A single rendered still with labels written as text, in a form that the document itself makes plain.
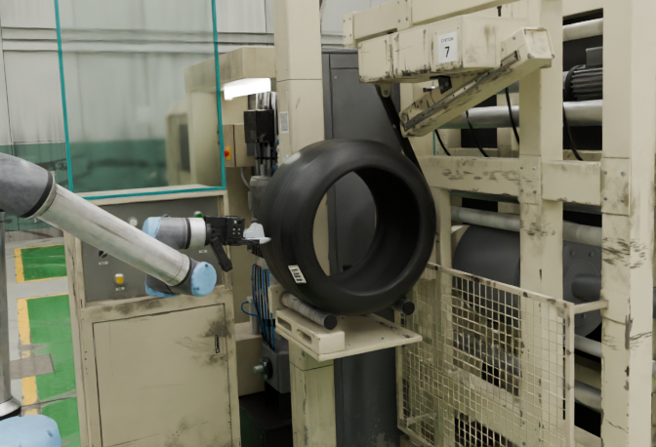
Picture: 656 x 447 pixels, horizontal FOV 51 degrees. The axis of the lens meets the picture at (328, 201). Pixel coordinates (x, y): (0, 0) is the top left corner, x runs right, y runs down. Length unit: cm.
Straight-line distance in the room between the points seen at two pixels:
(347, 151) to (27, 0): 929
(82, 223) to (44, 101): 930
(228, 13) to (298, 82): 920
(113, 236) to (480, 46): 111
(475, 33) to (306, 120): 70
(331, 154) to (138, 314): 96
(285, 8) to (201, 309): 113
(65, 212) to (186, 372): 119
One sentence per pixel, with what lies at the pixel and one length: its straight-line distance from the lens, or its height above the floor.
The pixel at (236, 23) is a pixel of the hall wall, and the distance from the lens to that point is 1157.
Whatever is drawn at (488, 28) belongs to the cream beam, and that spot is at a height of 175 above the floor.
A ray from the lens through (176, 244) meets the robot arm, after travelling 195.
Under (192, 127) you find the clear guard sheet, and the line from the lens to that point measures 255.
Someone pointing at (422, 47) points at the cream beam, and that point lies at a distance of 213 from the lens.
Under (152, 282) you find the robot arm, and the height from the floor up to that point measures 108.
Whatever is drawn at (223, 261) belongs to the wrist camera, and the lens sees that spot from 202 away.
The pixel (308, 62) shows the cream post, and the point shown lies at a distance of 241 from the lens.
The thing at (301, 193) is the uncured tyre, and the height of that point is 130.
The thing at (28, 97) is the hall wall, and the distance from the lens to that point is 1090.
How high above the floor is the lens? 149
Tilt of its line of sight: 6 degrees down
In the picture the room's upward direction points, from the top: 2 degrees counter-clockwise
